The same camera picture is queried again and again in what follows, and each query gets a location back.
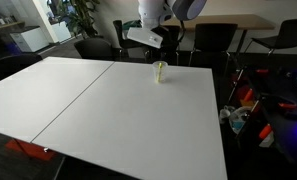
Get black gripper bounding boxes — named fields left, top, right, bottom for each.
left=152, top=25, right=176, bottom=44

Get yellow highlighter marker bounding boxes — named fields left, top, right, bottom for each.
left=156, top=62, right=164, bottom=83

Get clear plastic measuring cup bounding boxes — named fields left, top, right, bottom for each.
left=151, top=60, right=169, bottom=84

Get small white cup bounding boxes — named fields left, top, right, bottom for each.
left=218, top=105, right=232, bottom=125

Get black office chair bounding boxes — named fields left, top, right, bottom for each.
left=243, top=17, right=297, bottom=57
left=73, top=37, right=115, bottom=62
left=0, top=53, right=43, bottom=87
left=145, top=24, right=186, bottom=66
left=188, top=22, right=239, bottom=68
left=112, top=19, right=146, bottom=62

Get green bag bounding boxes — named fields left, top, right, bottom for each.
left=122, top=19, right=143, bottom=32

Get wooden meeting table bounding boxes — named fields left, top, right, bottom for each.
left=162, top=13, right=276, bottom=64

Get green potted plant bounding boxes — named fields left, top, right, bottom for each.
left=58, top=0, right=101, bottom=40

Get clear plastic container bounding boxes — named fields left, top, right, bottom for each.
left=228, top=105, right=254, bottom=135

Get white low cabinet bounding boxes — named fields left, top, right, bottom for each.
left=9, top=25, right=51, bottom=53

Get red floor mat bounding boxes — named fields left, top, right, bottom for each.
left=4, top=138, right=58, bottom=162

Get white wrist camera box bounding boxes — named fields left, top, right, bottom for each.
left=126, top=27, right=164, bottom=50

